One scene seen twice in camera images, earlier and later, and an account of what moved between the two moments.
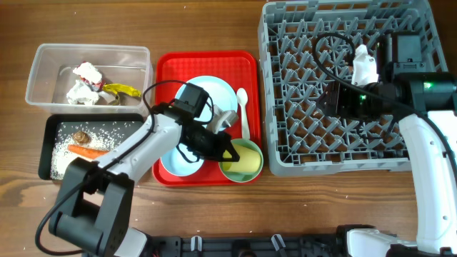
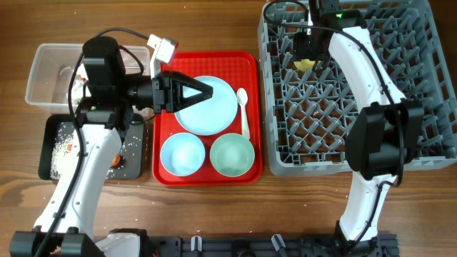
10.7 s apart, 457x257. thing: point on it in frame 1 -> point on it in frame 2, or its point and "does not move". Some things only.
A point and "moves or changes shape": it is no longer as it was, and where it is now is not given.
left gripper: [218, 147] -> [159, 95]
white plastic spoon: [242, 96] does not move
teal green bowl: [249, 165] moves or changes shape
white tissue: [81, 93] does not move
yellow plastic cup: [249, 160] -> [304, 64]
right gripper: [337, 93] -> [299, 52]
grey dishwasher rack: [305, 49] does not move
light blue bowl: [176, 164] does not move
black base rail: [240, 245] does not move
